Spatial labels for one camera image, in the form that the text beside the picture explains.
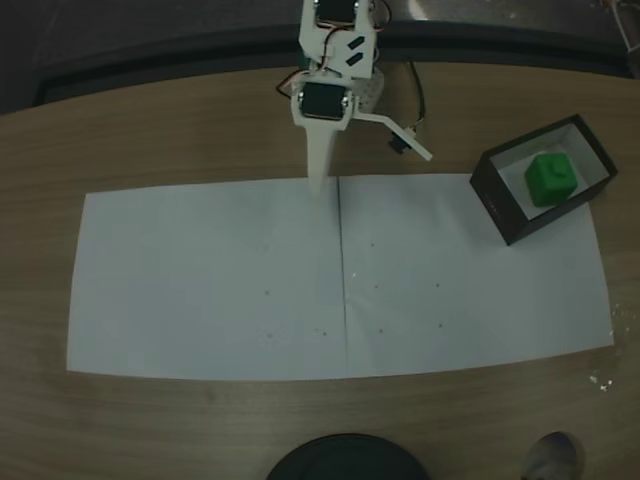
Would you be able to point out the person's grey shoe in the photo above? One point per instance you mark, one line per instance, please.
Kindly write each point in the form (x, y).
(555, 457)

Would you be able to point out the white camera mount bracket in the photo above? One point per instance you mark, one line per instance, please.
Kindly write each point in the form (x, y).
(400, 135)

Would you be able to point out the white perforated base plate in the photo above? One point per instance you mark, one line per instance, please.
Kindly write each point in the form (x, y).
(371, 92)

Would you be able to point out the dark box white inside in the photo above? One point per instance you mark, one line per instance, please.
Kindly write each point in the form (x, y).
(500, 200)

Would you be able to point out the black round object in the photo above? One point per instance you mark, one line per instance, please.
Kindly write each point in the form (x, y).
(345, 460)

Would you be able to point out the white paper sheet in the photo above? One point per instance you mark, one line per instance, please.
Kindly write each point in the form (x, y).
(475, 310)
(200, 280)

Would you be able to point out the green cube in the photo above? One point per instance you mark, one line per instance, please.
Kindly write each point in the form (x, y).
(550, 180)

